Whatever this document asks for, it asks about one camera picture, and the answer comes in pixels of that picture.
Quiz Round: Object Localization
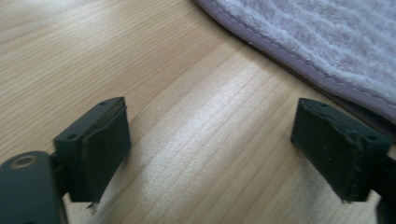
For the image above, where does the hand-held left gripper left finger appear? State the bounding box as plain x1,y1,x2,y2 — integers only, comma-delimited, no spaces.
51,96,132,204

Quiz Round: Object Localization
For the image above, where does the light purple fluffy towel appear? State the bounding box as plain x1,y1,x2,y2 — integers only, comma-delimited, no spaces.
191,0,396,126

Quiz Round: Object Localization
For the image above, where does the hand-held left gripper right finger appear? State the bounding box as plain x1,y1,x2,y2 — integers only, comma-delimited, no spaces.
290,97,392,203

